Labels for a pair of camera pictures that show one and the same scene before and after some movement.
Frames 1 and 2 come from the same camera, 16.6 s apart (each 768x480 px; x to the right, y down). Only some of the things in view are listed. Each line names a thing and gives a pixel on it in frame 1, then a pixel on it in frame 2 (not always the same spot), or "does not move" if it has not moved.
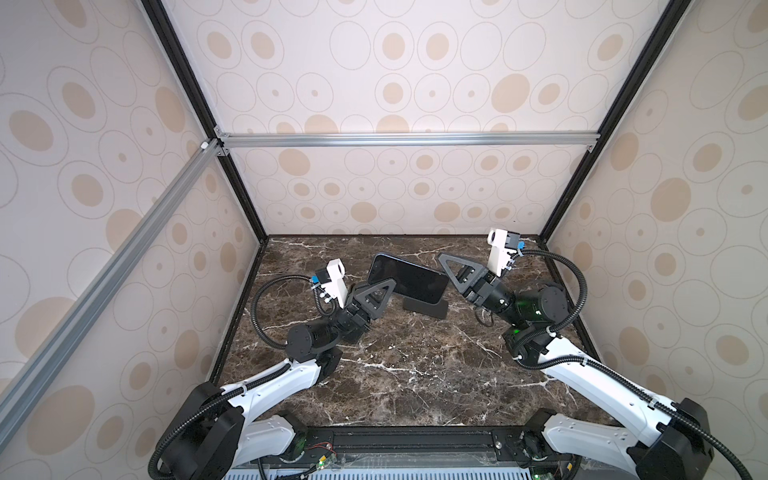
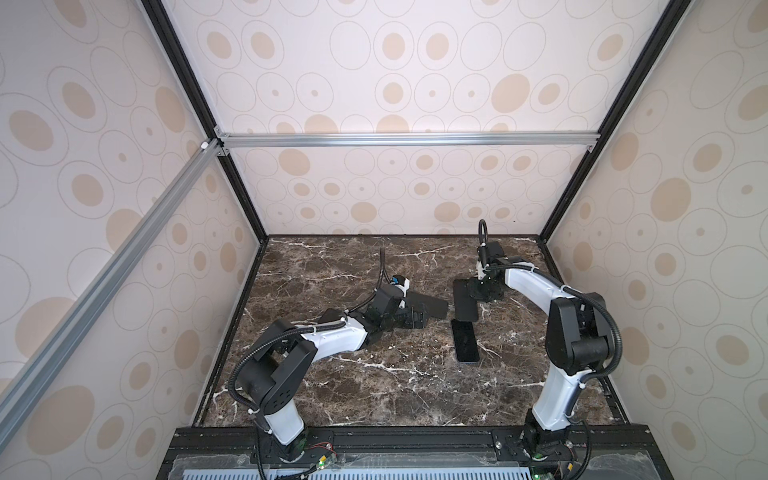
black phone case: (438, 309) -> (466, 307)
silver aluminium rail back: (406, 139) does not move
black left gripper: (353, 318) -> (420, 321)
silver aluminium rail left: (29, 379) does not move
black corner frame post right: (669, 20) does not move
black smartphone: (410, 279) -> (466, 344)
